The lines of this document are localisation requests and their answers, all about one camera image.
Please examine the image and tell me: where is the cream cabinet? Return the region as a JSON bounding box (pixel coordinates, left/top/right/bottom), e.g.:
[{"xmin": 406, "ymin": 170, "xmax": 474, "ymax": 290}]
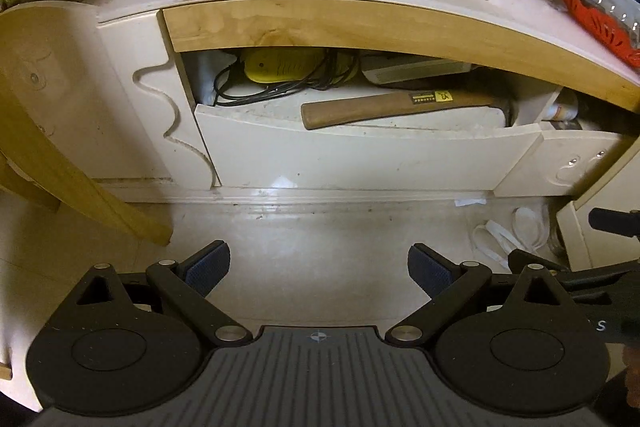
[{"xmin": 556, "ymin": 142, "xmax": 640, "ymax": 273}]

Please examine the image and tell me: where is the white bottle with label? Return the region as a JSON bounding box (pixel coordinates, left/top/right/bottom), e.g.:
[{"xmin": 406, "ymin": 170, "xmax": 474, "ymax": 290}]
[{"xmin": 544, "ymin": 99, "xmax": 581, "ymax": 122}]

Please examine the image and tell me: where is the yellow device with black cable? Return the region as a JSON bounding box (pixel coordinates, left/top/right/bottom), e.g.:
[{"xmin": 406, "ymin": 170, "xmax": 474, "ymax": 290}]
[{"xmin": 214, "ymin": 49, "xmax": 362, "ymax": 108}]

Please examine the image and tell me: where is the wooden handle hammer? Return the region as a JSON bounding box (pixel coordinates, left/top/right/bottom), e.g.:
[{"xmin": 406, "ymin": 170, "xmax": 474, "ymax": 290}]
[{"xmin": 300, "ymin": 89, "xmax": 514, "ymax": 130}]

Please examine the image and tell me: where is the white ribbed box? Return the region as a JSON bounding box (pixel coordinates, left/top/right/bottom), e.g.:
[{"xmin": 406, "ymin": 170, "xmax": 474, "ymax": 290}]
[{"xmin": 362, "ymin": 57, "xmax": 473, "ymax": 86}]

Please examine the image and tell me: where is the white coiled cable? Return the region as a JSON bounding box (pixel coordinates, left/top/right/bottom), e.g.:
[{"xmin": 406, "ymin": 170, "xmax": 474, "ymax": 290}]
[{"xmin": 472, "ymin": 206, "xmax": 551, "ymax": 269}]

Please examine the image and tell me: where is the orange perforated plastic tool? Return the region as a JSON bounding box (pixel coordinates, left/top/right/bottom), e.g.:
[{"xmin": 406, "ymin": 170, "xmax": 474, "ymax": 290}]
[{"xmin": 554, "ymin": 0, "xmax": 640, "ymax": 74}]

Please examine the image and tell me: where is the cream side drawer with screws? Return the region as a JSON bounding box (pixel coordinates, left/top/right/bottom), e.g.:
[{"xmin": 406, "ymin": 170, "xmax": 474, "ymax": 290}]
[{"xmin": 494, "ymin": 121, "xmax": 628, "ymax": 198}]

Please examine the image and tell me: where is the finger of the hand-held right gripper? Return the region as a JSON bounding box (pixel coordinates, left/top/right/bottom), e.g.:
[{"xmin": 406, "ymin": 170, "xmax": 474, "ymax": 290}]
[
  {"xmin": 507, "ymin": 249, "xmax": 572, "ymax": 277},
  {"xmin": 588, "ymin": 208, "xmax": 640, "ymax": 239}
]

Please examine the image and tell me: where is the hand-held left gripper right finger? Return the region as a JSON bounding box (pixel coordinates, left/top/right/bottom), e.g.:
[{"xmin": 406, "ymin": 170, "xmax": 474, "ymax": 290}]
[{"xmin": 385, "ymin": 244, "xmax": 568, "ymax": 348}]

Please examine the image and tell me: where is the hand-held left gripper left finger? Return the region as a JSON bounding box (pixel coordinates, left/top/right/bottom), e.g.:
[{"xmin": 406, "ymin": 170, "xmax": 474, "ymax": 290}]
[{"xmin": 75, "ymin": 241, "xmax": 253, "ymax": 349}]

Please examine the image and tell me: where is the yellow plastic device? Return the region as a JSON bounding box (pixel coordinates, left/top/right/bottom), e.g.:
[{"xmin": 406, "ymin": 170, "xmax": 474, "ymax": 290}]
[{"xmin": 243, "ymin": 48, "xmax": 362, "ymax": 84}]

